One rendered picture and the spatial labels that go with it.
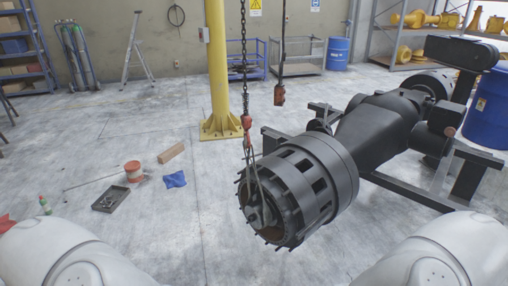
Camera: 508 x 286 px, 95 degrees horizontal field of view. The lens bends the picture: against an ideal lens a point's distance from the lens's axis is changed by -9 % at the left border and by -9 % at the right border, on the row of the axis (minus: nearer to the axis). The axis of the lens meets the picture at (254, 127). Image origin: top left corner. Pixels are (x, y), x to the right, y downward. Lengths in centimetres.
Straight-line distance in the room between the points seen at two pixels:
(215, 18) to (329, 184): 265
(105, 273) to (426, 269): 43
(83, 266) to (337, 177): 124
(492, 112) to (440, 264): 318
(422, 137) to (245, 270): 175
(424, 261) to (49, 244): 57
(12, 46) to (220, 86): 514
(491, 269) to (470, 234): 6
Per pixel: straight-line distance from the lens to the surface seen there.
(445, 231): 54
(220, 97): 373
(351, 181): 155
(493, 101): 355
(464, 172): 319
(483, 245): 56
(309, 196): 132
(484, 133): 365
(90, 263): 44
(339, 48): 742
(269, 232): 159
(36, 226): 59
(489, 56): 324
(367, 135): 195
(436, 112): 229
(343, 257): 240
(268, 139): 259
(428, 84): 342
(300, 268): 227
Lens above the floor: 189
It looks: 28 degrees down
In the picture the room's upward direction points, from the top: 1 degrees counter-clockwise
